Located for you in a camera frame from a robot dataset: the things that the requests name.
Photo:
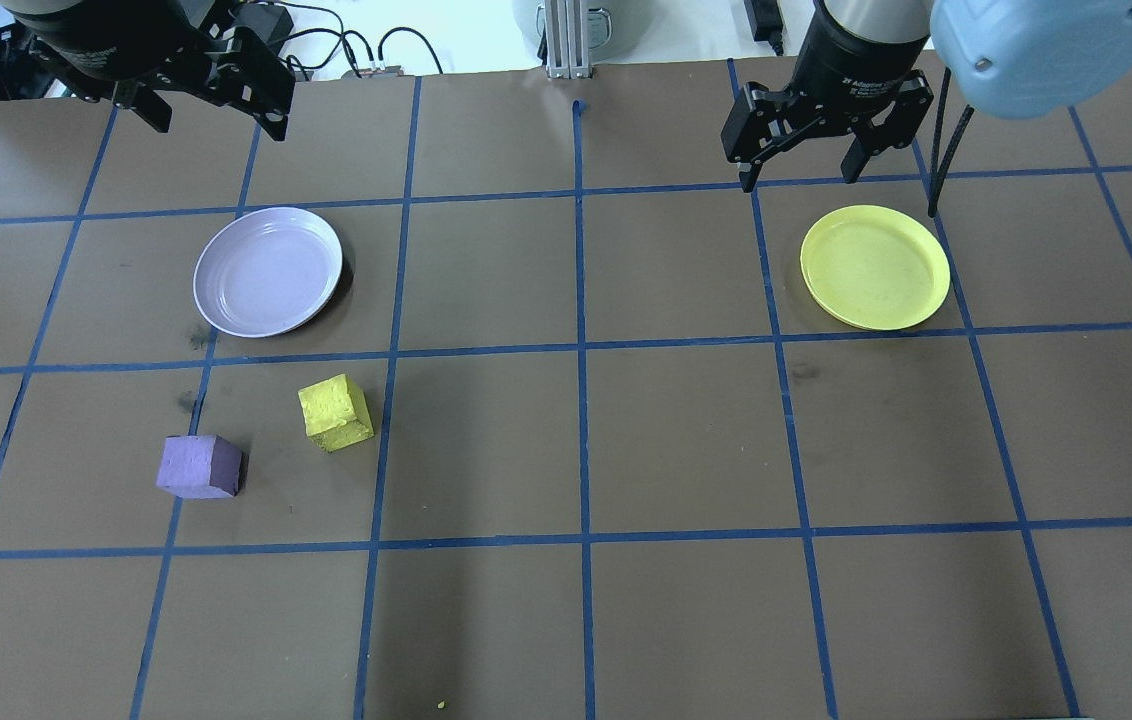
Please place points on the black USB hub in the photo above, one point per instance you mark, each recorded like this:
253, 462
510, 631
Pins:
374, 70

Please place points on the yellow foam block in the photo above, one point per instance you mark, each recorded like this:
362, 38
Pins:
334, 410

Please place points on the purple foam block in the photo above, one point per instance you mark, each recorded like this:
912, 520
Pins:
198, 466

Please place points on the purple plate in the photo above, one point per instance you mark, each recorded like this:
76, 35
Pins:
268, 272

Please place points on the yellow plate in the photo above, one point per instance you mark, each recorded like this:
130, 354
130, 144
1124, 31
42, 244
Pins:
874, 268

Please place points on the black power adapter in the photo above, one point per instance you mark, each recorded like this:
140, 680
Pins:
764, 25

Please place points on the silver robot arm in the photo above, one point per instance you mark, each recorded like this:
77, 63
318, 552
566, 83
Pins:
1036, 50

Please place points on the aluminium extrusion post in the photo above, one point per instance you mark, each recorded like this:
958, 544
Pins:
569, 40

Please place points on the black power brick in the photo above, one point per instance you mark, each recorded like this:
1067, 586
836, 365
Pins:
268, 22

